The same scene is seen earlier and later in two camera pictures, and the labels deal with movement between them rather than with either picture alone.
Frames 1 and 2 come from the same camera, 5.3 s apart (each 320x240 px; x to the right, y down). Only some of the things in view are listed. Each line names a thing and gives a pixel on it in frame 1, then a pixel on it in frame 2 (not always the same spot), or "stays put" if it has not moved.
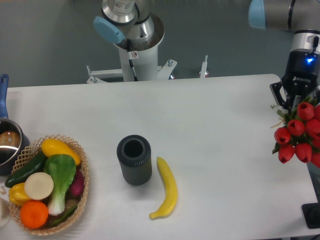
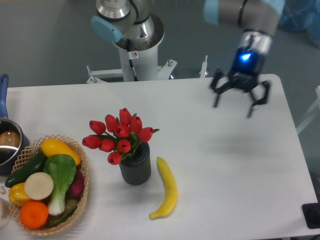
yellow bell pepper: (17, 195) stays put
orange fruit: (34, 214) stays put
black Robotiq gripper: (302, 76) -> (249, 60)
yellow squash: (51, 146) stays put
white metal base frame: (163, 72) stays put
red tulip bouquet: (300, 133) -> (120, 137)
